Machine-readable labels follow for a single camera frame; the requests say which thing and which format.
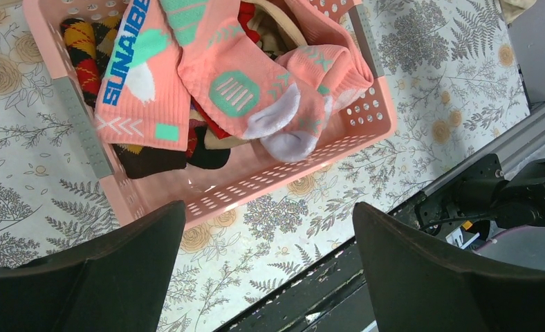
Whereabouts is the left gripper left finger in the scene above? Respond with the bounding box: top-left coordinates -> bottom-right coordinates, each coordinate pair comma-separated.
0,201 -> 185,331

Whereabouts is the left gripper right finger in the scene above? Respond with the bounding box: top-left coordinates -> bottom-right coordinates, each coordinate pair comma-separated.
352,202 -> 545,331

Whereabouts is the pink plastic basket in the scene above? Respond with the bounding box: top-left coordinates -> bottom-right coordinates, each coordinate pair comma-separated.
22,1 -> 397,227

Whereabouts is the pink sock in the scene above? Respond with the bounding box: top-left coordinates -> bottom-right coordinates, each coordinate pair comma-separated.
260,1 -> 373,163
95,1 -> 311,150

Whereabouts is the black red yellow argyle sock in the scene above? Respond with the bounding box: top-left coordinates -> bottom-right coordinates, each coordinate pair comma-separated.
60,18 -> 101,108

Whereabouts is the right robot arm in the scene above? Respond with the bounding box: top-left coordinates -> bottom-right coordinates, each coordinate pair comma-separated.
453,158 -> 545,229

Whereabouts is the floral table mat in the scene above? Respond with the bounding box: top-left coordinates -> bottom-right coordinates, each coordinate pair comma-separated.
0,1 -> 529,331

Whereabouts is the beige crumpled cloth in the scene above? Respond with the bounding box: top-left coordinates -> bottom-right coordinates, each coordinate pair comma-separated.
499,0 -> 537,24

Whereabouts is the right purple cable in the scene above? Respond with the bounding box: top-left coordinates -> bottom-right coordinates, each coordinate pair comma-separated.
472,223 -> 545,262

